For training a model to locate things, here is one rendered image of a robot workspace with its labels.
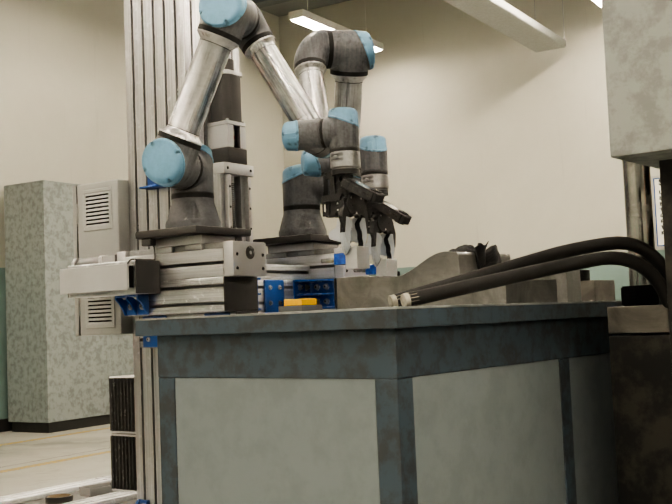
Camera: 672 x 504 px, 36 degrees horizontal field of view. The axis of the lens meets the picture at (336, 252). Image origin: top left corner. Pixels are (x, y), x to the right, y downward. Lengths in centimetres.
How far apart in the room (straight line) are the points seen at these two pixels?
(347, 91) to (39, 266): 537
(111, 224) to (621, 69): 168
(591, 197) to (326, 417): 833
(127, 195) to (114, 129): 650
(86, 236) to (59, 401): 510
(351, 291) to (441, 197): 811
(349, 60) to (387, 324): 144
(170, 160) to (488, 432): 108
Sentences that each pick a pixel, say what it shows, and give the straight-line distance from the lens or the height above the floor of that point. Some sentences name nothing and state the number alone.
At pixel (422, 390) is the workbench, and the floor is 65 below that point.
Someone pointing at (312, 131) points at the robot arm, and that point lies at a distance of 255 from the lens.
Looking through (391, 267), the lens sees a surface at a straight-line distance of 280.
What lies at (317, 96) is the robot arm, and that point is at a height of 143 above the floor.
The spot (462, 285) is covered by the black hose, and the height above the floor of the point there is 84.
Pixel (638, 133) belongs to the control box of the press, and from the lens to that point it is 202.
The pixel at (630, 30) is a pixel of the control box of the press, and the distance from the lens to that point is 207.
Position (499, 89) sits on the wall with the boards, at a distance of 1062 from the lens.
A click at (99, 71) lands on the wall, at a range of 965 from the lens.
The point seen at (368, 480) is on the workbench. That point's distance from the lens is 189.
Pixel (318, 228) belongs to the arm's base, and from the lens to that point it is 313.
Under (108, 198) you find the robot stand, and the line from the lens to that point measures 317.
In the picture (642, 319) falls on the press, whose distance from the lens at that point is 234.
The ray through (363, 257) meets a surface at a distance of 250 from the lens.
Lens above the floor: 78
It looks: 4 degrees up
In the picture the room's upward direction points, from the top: 2 degrees counter-clockwise
